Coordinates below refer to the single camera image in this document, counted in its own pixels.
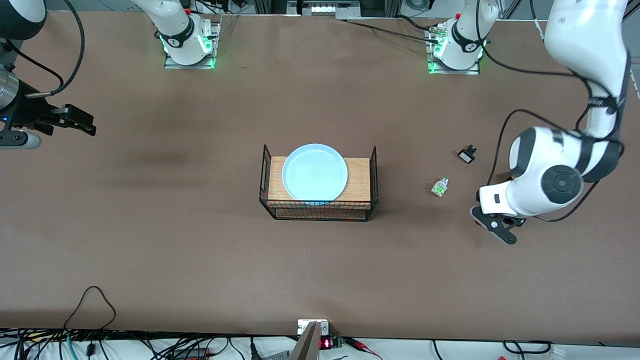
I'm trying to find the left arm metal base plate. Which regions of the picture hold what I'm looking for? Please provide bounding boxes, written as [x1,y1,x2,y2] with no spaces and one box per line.
[425,24,482,76]

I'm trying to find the aluminium frame rig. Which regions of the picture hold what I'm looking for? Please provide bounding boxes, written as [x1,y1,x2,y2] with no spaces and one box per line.
[250,0,403,21]

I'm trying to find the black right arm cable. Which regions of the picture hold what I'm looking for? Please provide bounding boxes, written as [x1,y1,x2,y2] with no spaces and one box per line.
[0,0,86,97]

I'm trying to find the black cable to arm base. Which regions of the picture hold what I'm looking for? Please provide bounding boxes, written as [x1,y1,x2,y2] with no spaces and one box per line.
[336,15,442,45]

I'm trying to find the wooden shelf board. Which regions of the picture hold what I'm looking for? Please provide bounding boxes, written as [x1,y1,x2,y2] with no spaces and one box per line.
[268,156,372,210]

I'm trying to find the grey metal camera bracket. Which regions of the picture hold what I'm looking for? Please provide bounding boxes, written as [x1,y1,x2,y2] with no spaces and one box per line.
[289,319,330,360]

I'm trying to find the red clip lead wires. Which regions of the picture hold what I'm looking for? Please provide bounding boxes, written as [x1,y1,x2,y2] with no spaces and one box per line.
[343,336,383,360]

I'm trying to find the black wire rack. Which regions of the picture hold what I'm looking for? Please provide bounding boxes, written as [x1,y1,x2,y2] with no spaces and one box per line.
[259,144,379,222]

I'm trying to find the black looped thin cable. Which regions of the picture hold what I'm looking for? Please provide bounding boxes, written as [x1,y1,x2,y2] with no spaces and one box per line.
[62,285,117,332]

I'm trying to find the black coiled cable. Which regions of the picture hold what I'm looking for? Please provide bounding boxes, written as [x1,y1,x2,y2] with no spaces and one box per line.
[502,340,554,355]

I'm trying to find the black power adapter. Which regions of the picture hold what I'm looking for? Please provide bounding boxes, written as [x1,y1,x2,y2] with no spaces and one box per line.
[171,347,212,360]

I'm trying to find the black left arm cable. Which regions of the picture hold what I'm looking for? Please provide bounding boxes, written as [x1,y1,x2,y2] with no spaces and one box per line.
[474,0,627,224]

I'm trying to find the light blue round plate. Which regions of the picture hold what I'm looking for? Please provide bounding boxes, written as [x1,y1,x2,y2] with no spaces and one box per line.
[282,143,349,202]

